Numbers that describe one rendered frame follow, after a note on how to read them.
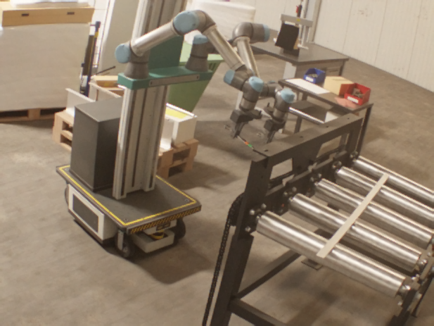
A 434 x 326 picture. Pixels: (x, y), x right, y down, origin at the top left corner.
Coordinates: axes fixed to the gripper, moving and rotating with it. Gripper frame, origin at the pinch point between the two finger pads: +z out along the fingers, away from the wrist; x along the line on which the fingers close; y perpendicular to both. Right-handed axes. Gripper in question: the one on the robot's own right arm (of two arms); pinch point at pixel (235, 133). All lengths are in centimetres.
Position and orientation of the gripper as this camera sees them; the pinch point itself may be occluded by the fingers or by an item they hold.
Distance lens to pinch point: 265.8
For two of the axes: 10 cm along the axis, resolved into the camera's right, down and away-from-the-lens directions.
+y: -6.6, -5.8, 4.8
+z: -3.4, 8.0, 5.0
